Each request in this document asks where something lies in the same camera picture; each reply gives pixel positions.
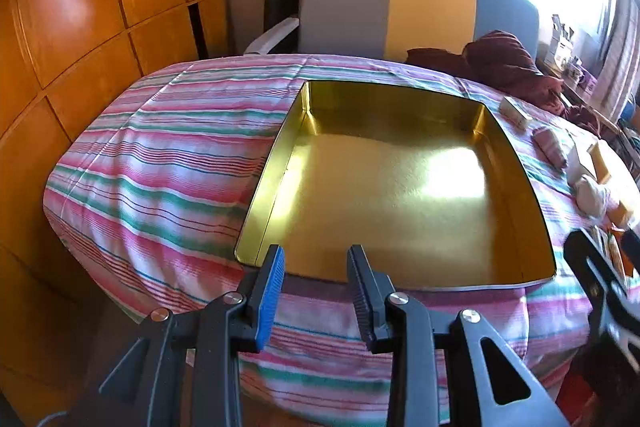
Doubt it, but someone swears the pink patterned curtain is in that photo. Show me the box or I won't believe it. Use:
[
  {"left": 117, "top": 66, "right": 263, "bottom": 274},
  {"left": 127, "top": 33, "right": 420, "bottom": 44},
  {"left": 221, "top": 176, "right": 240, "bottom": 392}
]
[{"left": 597, "top": 0, "right": 640, "bottom": 108}]

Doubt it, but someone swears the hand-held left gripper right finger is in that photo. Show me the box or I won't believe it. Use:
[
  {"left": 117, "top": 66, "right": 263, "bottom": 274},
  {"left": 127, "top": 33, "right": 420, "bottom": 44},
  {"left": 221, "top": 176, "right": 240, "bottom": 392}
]
[{"left": 346, "top": 244, "right": 571, "bottom": 427}]

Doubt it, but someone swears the pink rolled towel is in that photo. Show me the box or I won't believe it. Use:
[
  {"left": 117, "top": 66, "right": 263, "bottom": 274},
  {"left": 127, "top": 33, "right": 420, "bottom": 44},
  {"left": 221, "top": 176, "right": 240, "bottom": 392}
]
[{"left": 531, "top": 127, "right": 571, "bottom": 170}]

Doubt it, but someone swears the maroon cloth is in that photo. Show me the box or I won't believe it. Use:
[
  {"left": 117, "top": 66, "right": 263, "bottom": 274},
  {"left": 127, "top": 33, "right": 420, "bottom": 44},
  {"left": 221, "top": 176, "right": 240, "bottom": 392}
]
[{"left": 406, "top": 29, "right": 601, "bottom": 138}]

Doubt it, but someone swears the white carton with papers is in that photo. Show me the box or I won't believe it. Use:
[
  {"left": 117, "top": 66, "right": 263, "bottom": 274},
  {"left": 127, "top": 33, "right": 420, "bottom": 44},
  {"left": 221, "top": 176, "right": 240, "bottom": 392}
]
[{"left": 549, "top": 13, "right": 576, "bottom": 64}]

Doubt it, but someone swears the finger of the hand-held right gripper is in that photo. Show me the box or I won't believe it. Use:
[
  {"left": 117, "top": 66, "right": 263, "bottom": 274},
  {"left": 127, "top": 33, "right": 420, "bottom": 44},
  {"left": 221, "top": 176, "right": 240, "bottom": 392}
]
[
  {"left": 621, "top": 229, "right": 640, "bottom": 280},
  {"left": 564, "top": 228, "right": 632, "bottom": 313}
]

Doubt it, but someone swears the white cardboard box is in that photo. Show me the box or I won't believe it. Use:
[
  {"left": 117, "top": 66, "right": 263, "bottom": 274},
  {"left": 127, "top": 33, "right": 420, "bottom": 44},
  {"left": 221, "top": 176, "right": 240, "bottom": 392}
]
[{"left": 567, "top": 138, "right": 615, "bottom": 185}]

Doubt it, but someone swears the white orange snack packet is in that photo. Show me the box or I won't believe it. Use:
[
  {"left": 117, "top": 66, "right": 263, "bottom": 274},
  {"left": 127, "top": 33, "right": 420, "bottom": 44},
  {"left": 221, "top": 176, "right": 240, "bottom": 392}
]
[{"left": 574, "top": 174, "right": 640, "bottom": 228}]

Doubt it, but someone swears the small green yellow box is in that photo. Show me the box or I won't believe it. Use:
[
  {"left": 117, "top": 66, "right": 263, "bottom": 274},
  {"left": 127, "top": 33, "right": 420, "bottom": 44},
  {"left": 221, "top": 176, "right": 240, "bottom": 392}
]
[{"left": 499, "top": 96, "right": 531, "bottom": 130}]

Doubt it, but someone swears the white printed mug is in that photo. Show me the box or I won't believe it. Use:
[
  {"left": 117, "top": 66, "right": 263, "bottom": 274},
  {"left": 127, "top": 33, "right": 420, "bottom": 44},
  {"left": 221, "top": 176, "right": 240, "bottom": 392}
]
[{"left": 565, "top": 57, "right": 587, "bottom": 88}]

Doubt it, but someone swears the beige cardboard box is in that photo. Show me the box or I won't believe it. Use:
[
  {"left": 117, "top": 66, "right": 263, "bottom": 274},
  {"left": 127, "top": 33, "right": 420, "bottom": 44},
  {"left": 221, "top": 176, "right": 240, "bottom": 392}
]
[{"left": 595, "top": 227, "right": 628, "bottom": 280}]

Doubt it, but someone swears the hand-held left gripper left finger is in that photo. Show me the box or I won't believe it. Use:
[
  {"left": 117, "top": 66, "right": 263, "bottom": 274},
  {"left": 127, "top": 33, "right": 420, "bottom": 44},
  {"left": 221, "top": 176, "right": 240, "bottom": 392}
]
[{"left": 65, "top": 244, "right": 286, "bottom": 427}]

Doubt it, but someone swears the grey yellow blue chair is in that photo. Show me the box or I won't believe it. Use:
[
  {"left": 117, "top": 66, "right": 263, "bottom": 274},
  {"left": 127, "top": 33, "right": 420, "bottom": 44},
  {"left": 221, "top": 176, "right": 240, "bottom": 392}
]
[{"left": 243, "top": 0, "right": 541, "bottom": 62}]

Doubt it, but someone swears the wooden side table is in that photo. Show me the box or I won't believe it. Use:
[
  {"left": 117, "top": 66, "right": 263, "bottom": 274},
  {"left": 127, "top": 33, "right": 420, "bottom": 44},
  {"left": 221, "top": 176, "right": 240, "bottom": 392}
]
[{"left": 537, "top": 57, "right": 631, "bottom": 142}]

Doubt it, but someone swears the wooden wardrobe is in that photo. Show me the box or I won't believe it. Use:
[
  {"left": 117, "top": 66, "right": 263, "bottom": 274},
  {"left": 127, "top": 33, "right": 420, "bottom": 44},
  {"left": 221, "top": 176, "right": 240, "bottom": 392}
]
[{"left": 0, "top": 0, "right": 236, "bottom": 427}]

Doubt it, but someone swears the gold tin container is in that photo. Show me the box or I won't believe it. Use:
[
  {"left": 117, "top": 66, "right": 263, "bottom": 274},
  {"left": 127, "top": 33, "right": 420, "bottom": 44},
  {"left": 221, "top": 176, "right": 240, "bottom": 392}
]
[{"left": 234, "top": 80, "right": 557, "bottom": 292}]

